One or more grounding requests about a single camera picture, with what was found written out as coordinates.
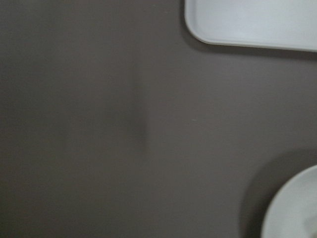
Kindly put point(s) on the cream round plate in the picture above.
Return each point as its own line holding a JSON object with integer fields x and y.
{"x": 293, "y": 211}

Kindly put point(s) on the cream rabbit serving tray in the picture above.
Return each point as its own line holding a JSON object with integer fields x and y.
{"x": 270, "y": 24}

